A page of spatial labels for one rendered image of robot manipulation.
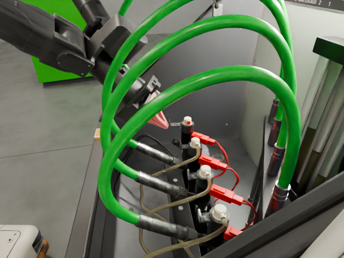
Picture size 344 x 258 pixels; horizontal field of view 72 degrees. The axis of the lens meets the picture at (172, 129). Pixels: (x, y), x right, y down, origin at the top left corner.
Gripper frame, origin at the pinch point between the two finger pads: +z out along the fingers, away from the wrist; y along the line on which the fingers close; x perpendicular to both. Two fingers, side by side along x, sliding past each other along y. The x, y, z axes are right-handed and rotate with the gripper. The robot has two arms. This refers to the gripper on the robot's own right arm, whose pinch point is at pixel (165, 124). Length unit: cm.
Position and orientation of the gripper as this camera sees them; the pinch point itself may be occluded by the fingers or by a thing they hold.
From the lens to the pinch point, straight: 52.0
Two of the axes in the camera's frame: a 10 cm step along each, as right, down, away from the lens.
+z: 6.9, 6.6, 3.0
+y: 7.1, -5.4, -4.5
